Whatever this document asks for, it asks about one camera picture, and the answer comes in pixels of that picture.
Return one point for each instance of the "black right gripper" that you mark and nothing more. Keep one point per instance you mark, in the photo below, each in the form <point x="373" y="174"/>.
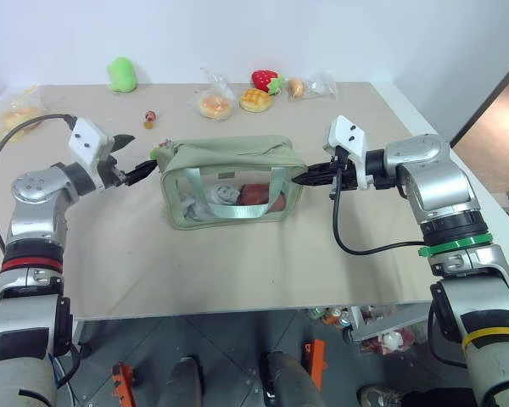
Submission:
<point x="342" y="171"/>

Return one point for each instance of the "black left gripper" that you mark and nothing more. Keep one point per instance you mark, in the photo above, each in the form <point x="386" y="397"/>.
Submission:
<point x="109" y="171"/>

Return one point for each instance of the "green pouch with clear window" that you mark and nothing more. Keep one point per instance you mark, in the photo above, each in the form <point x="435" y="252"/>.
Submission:
<point x="233" y="161"/>

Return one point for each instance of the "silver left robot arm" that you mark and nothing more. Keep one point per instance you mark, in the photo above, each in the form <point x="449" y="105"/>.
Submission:
<point x="29" y="229"/>

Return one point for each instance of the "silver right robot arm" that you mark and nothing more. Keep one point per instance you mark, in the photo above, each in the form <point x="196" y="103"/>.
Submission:
<point x="441" y="182"/>

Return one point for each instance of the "red item inside pouch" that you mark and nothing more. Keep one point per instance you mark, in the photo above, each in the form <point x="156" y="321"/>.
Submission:
<point x="256" y="195"/>

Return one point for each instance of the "green plush toy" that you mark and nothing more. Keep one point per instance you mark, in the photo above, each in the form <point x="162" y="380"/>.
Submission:
<point x="121" y="75"/>

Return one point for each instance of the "grey cloth inside pouch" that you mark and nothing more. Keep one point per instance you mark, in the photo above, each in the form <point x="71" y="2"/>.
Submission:
<point x="220" y="196"/>

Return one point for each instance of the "red strawberry plush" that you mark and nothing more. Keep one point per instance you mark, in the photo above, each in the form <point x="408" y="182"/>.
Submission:
<point x="265" y="80"/>

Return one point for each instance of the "small red figurine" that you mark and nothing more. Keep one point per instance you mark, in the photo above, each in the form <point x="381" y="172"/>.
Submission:
<point x="149" y="119"/>

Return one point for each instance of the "small bread in plastic bag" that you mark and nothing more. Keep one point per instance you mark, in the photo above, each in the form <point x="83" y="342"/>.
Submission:
<point x="299" y="86"/>

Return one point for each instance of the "yellow pineapple bun toy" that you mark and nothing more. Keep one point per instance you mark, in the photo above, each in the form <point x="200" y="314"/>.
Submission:
<point x="255" y="101"/>

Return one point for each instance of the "round bun in plastic bag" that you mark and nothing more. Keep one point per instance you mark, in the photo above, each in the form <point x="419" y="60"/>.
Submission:
<point x="214" y="105"/>

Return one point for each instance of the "bread in yellow plastic bag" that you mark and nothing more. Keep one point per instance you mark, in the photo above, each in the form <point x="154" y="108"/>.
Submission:
<point x="15" y="115"/>

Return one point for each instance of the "drink cans cluster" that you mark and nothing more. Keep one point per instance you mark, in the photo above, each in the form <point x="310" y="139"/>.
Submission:
<point x="328" y="316"/>

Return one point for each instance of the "white bin of snacks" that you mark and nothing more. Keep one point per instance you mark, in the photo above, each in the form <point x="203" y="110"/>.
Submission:
<point x="386" y="332"/>

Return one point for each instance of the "orange clamp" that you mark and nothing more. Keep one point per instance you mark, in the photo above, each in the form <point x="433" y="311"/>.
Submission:
<point x="123" y="381"/>
<point x="314" y="360"/>

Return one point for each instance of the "white table leg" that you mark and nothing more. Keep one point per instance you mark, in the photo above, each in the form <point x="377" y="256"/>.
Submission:
<point x="81" y="335"/>

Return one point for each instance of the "dark rounded shape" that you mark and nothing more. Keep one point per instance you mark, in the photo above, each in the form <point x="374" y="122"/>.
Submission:
<point x="290" y="381"/>
<point x="182" y="383"/>

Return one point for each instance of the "grey sneaker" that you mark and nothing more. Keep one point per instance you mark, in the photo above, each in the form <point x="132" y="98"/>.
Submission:
<point x="377" y="397"/>

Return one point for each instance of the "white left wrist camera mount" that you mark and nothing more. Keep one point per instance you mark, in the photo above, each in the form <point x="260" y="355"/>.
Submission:
<point x="86" y="142"/>

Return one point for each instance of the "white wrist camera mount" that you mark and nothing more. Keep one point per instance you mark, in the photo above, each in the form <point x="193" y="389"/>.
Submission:
<point x="86" y="142"/>
<point x="350" y="136"/>

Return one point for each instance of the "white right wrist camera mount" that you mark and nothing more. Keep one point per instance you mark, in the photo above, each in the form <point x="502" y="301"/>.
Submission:
<point x="350" y="136"/>

